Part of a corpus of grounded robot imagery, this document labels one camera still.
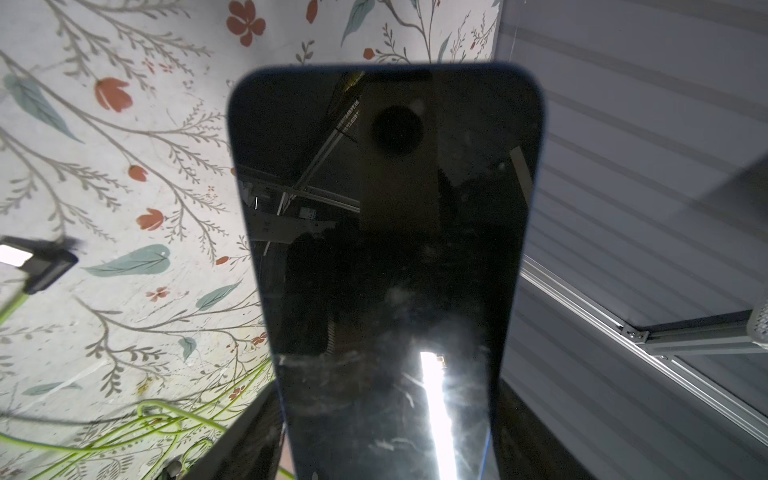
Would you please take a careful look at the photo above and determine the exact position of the black phone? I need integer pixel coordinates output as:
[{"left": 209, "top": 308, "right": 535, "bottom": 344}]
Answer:
[{"left": 226, "top": 63, "right": 545, "bottom": 479}]

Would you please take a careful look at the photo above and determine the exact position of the floral table mat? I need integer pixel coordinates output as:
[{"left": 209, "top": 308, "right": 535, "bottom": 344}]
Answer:
[{"left": 0, "top": 0, "right": 502, "bottom": 480}]

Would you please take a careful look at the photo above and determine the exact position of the green wired earphones tangle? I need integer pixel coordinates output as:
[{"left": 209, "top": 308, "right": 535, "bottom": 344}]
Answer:
[{"left": 1, "top": 243, "right": 271, "bottom": 479}]

